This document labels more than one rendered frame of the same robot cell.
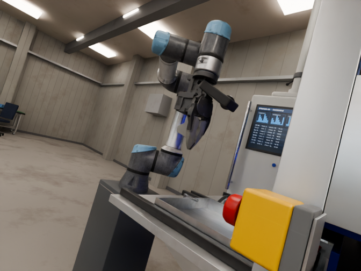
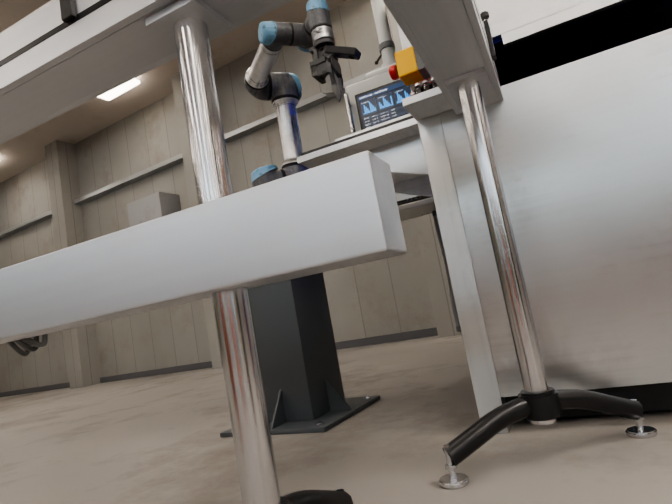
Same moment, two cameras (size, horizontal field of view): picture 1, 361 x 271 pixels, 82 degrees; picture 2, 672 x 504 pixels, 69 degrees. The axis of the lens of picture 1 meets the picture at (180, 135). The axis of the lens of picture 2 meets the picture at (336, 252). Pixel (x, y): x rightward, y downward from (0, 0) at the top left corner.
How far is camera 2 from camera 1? 1.21 m
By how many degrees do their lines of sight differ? 18
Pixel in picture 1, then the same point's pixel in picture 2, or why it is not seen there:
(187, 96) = (319, 61)
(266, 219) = (406, 56)
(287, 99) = (384, 75)
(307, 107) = not seen: hidden behind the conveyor
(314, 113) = not seen: hidden behind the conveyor
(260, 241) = (408, 65)
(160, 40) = (269, 28)
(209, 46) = (319, 19)
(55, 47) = not seen: outside the picture
